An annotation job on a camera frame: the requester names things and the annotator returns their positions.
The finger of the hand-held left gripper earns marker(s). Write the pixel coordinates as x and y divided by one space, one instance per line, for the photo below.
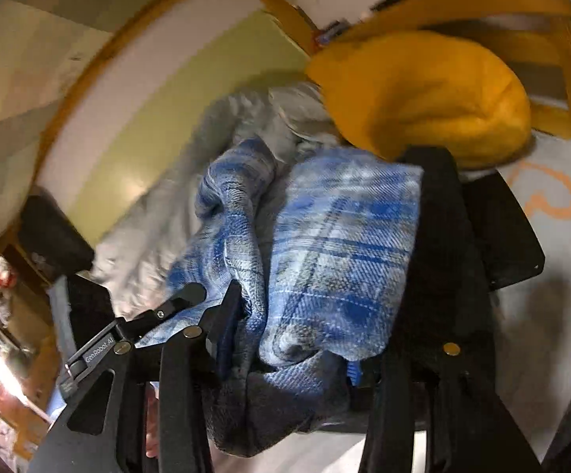
177 300

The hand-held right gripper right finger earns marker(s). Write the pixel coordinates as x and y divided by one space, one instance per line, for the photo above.
356 377

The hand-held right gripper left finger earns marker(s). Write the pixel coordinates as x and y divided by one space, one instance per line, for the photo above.
226 340

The blue plaid shirt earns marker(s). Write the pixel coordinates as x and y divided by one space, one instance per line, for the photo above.
334 256

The wooden shelf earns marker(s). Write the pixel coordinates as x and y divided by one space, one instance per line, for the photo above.
24 404

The grey duvet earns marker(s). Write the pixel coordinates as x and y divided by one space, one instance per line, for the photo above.
167 217

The black bag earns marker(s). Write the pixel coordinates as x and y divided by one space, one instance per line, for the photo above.
54 236

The black jacket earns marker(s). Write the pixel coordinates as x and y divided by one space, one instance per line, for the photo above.
443 236

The grey printed bed sheet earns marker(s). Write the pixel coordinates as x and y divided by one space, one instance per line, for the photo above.
536 315

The yellow pillow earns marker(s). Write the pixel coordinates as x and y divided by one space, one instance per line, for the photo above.
423 93

